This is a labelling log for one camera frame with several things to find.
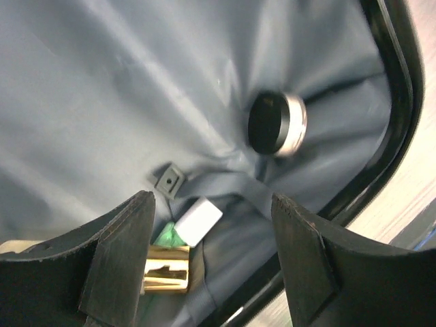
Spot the yellow Pikachu suitcase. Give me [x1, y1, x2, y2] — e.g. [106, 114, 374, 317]
[1, 1, 423, 326]

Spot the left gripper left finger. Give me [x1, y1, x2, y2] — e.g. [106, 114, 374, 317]
[1, 191, 155, 326]

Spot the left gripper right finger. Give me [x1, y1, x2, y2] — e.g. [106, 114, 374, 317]
[271, 195, 435, 326]

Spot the gold capped lotion bottle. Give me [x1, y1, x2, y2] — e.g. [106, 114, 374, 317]
[0, 240, 191, 296]

